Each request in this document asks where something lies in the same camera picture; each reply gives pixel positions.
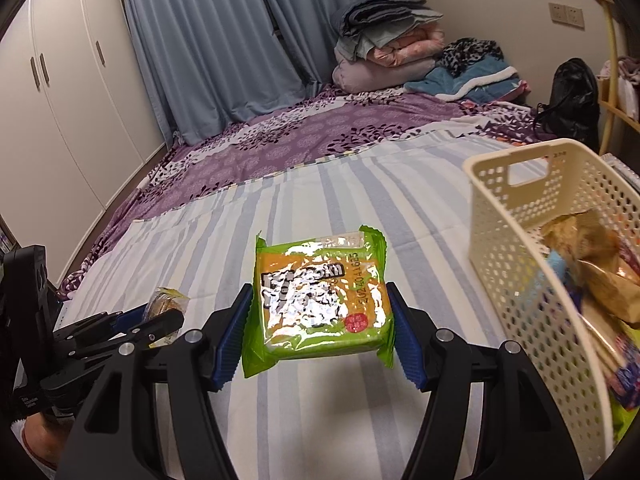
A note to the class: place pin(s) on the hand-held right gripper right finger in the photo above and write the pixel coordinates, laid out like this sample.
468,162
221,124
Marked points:
407,345

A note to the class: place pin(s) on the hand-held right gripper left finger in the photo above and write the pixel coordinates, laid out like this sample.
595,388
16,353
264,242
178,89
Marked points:
227,340

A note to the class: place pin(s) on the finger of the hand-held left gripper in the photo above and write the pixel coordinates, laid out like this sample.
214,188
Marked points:
90,325
165,322

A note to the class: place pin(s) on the clear sesame cracker packet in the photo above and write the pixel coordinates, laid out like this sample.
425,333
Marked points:
160,302

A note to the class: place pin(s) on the small green snack packet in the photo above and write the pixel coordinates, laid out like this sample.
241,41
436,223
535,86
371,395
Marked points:
315,300

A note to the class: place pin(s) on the cream perforated plastic basket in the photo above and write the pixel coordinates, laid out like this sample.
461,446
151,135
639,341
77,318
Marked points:
515,220

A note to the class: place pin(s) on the golden pastry snack packet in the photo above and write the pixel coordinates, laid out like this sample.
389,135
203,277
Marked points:
600,280

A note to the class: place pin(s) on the person's left forearm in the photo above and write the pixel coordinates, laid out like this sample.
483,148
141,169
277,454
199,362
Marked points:
42,435

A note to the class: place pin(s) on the white blue striped sheet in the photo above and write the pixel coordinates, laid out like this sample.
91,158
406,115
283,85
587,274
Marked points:
325,195

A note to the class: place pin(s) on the purple floral bedsheet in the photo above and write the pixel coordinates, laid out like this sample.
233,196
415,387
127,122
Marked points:
300,135

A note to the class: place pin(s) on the white wardrobe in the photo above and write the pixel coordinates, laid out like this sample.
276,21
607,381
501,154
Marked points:
65,85

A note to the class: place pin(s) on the lilac folded quilt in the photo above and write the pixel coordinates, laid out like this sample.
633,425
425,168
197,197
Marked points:
375,77

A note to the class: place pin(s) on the blue fleece blanket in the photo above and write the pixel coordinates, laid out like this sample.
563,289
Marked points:
475,82

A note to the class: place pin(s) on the blue-grey curtain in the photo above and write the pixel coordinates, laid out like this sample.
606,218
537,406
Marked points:
210,50

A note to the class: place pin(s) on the black bag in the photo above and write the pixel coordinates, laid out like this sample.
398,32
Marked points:
572,105

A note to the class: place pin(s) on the leopard print cloth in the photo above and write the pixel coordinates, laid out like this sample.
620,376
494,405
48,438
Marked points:
470,55

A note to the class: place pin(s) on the pink folded quilt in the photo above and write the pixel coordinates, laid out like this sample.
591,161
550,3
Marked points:
410,47

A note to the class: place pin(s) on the pale grey folded cloth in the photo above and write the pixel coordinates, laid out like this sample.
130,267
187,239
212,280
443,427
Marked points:
360,42

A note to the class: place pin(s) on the dark grey folded blanket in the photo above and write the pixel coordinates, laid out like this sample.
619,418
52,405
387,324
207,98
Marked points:
385,12

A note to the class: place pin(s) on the wooden rack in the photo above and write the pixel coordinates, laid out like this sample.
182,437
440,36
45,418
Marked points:
611,50

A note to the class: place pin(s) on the wall socket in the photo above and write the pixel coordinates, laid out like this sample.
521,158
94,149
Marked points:
566,15

